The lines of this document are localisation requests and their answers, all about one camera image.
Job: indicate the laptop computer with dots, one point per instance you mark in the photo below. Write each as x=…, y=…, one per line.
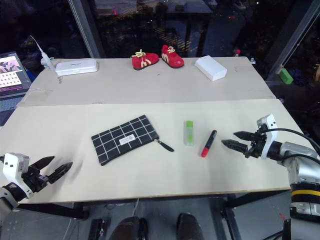
x=11, y=85

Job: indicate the black table frame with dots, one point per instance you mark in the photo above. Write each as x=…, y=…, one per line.
x=150, y=207

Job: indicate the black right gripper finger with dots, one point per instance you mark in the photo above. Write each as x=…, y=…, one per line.
x=243, y=135
x=235, y=145

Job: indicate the red black marker pen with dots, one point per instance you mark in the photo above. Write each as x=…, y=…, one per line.
x=209, y=143

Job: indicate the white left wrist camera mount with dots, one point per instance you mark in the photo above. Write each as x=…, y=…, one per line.
x=14, y=172

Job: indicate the red baby shoe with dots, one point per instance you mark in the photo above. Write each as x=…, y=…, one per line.
x=172, y=56
x=144, y=60

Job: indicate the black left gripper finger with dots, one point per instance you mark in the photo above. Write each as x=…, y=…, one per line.
x=60, y=171
x=42, y=162

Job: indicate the white rectangular box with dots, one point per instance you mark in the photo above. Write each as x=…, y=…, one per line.
x=211, y=68

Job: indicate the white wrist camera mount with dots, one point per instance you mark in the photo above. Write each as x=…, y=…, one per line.
x=14, y=172
x=268, y=135

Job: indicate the white flat case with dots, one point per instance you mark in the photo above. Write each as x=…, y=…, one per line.
x=76, y=67

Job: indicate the black grid pencil pouch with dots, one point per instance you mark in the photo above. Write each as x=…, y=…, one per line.
x=126, y=138

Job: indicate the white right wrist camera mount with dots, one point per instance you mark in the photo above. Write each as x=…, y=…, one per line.
x=268, y=135

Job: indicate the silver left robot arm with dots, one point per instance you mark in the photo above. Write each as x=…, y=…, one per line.
x=5, y=200

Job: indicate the red capped table clamp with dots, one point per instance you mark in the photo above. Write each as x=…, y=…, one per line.
x=236, y=53

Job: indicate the green block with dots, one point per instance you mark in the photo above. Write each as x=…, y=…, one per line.
x=286, y=76

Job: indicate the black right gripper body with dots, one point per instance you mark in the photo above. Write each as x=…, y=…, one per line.
x=256, y=143

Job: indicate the dark rounded robot foot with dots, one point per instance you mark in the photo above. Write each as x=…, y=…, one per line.
x=189, y=226
x=128, y=228

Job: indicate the green glue stick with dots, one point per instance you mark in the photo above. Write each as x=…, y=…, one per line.
x=189, y=133

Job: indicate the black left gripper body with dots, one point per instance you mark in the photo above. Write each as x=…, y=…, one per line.
x=33, y=180

